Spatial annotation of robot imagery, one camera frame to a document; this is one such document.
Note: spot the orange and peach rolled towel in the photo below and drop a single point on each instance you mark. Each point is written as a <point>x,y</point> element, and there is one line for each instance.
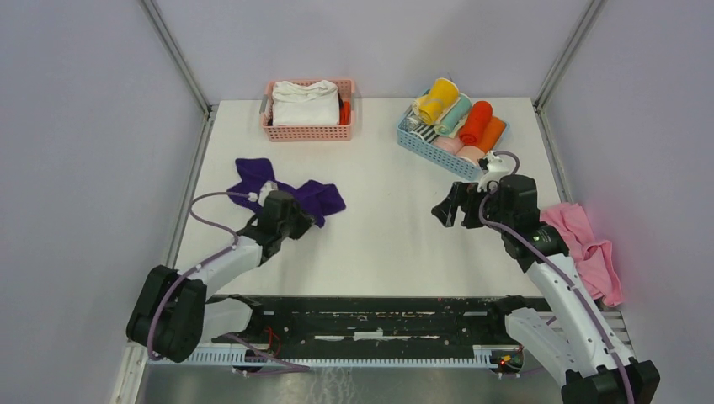
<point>490,137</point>

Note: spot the orange towel in pink basket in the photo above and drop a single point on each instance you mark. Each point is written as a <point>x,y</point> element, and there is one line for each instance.
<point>345,112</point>

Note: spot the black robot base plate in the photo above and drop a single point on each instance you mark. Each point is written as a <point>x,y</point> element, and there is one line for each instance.
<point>381,327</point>

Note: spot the teal rolled towel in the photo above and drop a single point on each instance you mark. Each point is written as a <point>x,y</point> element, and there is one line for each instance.
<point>449,122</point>

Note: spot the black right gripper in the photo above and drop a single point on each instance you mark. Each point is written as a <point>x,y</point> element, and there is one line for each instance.
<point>463,194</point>

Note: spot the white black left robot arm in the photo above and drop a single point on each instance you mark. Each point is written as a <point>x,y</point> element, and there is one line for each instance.
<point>169,316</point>

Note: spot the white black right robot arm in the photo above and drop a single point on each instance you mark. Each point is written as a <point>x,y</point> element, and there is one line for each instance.
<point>587,360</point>

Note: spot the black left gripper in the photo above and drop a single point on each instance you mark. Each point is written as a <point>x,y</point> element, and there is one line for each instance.
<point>305,221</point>

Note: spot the crumpled pink cloth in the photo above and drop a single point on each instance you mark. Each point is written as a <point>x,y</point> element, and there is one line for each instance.
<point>592,255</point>

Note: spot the red-orange rolled towel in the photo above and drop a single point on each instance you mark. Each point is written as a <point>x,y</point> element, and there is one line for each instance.
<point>476,123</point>

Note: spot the white slotted cable duct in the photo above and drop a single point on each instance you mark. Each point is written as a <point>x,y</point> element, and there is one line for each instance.
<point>238,357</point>

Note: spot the pink perforated plastic basket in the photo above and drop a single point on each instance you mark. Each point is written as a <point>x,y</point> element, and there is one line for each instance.
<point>346,90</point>

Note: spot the folded white towel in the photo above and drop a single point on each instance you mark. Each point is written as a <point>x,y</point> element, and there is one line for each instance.
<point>314,104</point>

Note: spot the blue perforated plastic basket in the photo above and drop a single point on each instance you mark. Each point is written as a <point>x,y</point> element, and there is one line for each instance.
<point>451,163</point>

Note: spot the yellow towel with grey pattern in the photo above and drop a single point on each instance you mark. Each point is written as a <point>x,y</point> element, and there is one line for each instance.
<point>440,97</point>

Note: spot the green white striped rolled towel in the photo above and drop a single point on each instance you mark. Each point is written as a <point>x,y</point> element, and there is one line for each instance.
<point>427,133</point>

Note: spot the purple cloth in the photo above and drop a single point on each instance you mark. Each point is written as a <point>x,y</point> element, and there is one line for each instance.
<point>318,199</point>

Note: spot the pink rolled towel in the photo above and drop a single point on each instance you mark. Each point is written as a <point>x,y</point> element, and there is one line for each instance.
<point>448,144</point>

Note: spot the yellow rolled towel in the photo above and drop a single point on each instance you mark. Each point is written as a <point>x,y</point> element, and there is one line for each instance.
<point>417,104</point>

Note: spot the grey white rolled towel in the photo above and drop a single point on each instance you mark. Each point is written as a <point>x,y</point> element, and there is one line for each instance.
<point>412,123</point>

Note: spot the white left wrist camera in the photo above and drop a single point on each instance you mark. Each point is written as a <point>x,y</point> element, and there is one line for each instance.
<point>260,196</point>

